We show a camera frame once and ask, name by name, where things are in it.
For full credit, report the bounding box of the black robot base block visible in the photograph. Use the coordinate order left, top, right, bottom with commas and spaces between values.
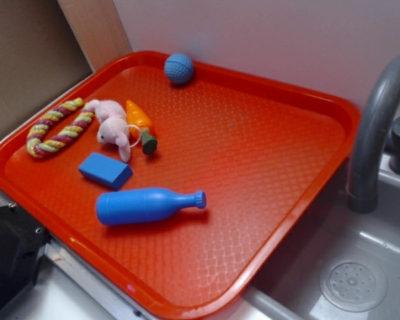
0, 206, 48, 315

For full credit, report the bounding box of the blue plastic bottle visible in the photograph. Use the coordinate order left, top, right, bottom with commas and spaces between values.
96, 187, 207, 226

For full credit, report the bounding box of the red plastic tray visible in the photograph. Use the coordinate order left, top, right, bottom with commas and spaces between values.
0, 51, 360, 319

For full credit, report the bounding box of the orange toy carrot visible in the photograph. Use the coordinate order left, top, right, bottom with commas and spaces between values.
125, 100, 158, 155

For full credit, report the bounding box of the pink plush bunny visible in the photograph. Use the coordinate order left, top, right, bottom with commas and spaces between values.
84, 99, 131, 163

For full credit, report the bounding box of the blue dimpled ball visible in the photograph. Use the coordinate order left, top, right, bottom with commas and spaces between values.
164, 53, 194, 85

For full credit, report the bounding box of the blue rectangular block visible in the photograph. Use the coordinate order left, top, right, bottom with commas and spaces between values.
78, 153, 133, 191

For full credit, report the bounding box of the grey toy sink basin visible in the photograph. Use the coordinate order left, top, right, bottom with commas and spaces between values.
243, 156, 400, 320

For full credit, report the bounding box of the grey sink faucet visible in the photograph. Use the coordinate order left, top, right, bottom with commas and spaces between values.
346, 56, 400, 213

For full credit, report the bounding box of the brown cardboard panel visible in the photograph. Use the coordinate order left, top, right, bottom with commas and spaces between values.
0, 1, 91, 140

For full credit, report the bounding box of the multicolour rope toy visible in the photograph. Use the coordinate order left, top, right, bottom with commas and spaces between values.
25, 98, 95, 159

